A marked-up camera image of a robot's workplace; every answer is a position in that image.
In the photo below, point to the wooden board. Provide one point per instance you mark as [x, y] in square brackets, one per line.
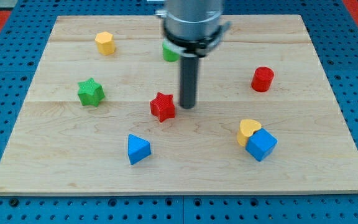
[60, 147]

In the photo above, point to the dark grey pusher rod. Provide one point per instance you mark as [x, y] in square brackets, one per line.
[188, 81]

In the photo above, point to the green star block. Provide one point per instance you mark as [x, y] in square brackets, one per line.
[90, 92]

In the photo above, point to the blue triangle block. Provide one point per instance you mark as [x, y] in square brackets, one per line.
[137, 149]

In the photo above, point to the red cylinder block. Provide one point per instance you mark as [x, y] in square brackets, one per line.
[262, 79]

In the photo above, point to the red star block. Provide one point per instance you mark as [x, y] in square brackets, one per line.
[162, 107]

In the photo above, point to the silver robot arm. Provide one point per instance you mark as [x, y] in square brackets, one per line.
[192, 28]

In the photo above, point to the blue cube block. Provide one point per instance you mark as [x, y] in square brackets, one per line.
[261, 144]

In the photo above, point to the yellow heart block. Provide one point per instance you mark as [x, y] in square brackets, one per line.
[247, 127]

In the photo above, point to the yellow hexagon block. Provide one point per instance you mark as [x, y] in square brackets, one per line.
[105, 43]

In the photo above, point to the green block behind arm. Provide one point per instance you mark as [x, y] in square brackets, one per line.
[168, 54]

